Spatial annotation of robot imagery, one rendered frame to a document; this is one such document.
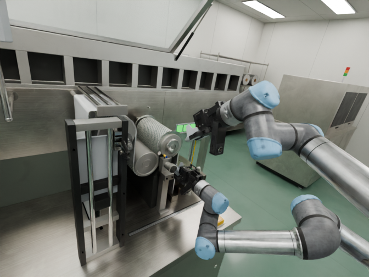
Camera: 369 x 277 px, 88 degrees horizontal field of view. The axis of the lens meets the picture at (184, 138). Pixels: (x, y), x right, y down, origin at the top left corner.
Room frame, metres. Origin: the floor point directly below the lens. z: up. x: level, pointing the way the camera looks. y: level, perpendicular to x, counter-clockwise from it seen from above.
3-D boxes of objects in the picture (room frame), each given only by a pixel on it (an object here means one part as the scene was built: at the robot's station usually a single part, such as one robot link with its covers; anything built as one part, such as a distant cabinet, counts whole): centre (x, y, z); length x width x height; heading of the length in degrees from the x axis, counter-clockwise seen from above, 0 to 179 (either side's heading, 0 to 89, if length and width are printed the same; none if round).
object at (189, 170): (0.78, -0.06, 1.12); 0.12 x 0.08 x 0.09; 41
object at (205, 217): (0.64, -0.16, 1.01); 0.11 x 0.08 x 0.11; 170
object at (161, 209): (0.77, 0.06, 1.05); 0.06 x 0.05 x 0.31; 41
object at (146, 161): (0.84, 0.23, 1.17); 0.26 x 0.12 x 0.12; 41
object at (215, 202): (0.66, -0.16, 1.11); 0.11 x 0.08 x 0.09; 41
